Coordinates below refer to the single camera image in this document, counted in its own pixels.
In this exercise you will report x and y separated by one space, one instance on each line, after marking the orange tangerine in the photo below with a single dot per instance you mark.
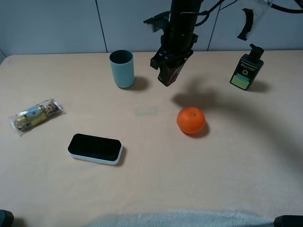
191 120

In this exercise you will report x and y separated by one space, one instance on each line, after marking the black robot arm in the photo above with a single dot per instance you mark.
177 40

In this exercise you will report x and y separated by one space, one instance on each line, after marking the Ferrero Rocher chocolate pack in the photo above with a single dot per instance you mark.
32 117

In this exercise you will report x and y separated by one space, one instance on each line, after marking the black pump bottle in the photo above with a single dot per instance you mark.
247 68

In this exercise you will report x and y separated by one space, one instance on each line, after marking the black strawberry candy box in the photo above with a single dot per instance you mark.
167 84

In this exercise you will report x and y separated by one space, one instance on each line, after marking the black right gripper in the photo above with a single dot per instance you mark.
166 62

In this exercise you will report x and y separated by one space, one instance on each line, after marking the black and white eraser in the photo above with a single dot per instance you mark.
95 149

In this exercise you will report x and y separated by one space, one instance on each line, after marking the light blue cup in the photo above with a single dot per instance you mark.
122 66

